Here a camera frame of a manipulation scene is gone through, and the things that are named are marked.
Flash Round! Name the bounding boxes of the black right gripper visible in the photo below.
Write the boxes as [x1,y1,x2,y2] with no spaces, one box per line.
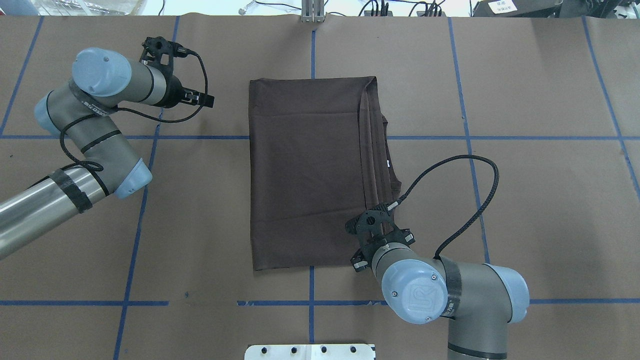
[345,209,416,272]

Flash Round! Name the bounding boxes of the aluminium frame post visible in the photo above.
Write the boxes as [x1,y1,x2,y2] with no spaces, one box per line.
[300,0,327,24]

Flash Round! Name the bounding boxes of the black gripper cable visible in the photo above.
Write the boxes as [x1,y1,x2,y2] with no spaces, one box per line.
[59,49,209,173]
[387,155,500,260]

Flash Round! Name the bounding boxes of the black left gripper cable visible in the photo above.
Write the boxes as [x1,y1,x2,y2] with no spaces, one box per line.
[59,49,209,173]

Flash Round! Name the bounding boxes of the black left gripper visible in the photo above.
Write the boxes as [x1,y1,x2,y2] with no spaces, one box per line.
[139,36,215,109]

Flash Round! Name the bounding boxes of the dark brown t-shirt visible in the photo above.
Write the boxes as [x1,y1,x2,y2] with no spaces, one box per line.
[247,76,402,271]

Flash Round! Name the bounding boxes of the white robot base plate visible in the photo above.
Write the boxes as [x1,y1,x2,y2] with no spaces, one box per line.
[244,343,377,360]

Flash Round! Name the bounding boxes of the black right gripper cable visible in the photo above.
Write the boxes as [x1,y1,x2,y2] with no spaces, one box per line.
[387,155,500,260]

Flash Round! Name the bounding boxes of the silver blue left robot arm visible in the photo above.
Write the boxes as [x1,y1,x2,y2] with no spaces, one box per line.
[0,36,215,259]

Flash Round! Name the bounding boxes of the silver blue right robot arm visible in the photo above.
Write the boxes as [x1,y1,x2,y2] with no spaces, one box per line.
[345,205,530,360]

